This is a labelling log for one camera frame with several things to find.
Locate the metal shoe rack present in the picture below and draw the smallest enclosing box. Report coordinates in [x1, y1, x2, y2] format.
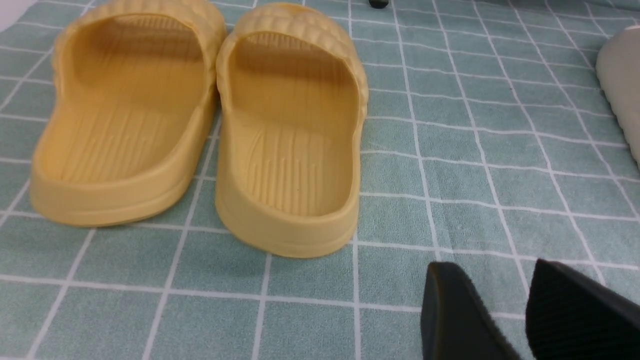
[368, 0, 390, 9]

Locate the green checked cloth mat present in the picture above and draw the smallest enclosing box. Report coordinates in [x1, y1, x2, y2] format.
[0, 0, 639, 360]

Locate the yellow slipper, one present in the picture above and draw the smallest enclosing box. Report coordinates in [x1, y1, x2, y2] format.
[215, 2, 370, 259]
[29, 0, 227, 227]

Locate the cream slide, left one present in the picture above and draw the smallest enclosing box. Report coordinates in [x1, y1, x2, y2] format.
[595, 25, 640, 164]

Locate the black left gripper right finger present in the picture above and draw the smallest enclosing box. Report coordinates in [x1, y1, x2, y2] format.
[525, 259, 640, 360]

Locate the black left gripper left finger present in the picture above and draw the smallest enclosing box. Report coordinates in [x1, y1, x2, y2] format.
[420, 262, 521, 360]

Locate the yellow slipper, left one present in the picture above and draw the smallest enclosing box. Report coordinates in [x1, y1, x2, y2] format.
[29, 0, 227, 227]

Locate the yellow slipper, right one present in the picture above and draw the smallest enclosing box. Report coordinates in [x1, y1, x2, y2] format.
[215, 2, 370, 259]

